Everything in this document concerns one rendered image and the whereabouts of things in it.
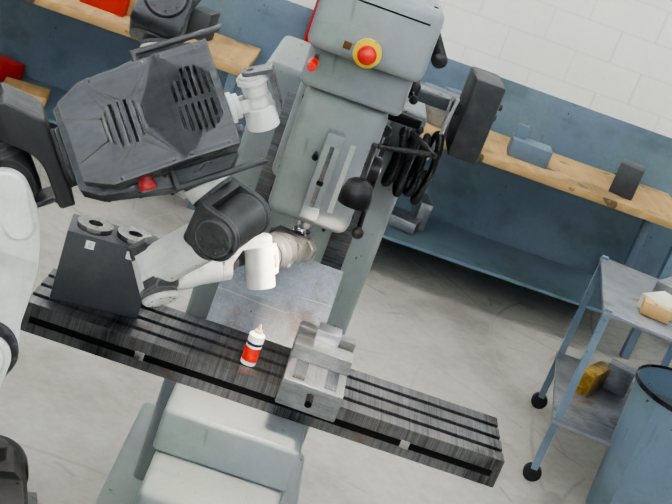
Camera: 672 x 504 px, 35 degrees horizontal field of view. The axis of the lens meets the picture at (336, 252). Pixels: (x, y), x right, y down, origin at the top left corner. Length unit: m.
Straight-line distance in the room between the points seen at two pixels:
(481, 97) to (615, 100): 4.24
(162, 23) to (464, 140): 0.98
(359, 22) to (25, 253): 0.82
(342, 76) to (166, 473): 1.00
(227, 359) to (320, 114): 0.68
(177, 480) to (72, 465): 1.24
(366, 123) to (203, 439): 0.83
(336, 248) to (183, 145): 1.16
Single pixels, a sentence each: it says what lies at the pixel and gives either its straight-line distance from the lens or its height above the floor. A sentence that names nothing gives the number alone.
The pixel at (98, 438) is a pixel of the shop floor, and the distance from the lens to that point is 3.94.
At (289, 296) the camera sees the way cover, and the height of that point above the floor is 0.96.
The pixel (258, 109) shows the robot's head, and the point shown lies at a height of 1.61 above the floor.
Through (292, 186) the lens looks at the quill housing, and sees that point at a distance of 2.50.
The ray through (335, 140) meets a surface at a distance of 2.42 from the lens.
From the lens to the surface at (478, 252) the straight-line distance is 6.58.
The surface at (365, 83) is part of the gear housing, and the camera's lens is 2.39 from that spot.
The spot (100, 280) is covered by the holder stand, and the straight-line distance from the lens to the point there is 2.71.
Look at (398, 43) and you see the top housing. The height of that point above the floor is 1.80.
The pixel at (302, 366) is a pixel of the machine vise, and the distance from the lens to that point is 2.63.
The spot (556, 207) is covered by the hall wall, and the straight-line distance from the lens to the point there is 7.05.
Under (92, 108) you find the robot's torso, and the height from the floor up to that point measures 1.56.
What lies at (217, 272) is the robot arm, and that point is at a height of 1.22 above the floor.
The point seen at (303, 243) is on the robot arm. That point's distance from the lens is 2.54.
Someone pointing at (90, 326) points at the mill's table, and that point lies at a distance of 2.68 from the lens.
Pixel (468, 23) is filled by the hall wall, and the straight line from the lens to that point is 6.75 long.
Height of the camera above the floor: 2.11
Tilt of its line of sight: 19 degrees down
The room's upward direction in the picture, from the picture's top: 20 degrees clockwise
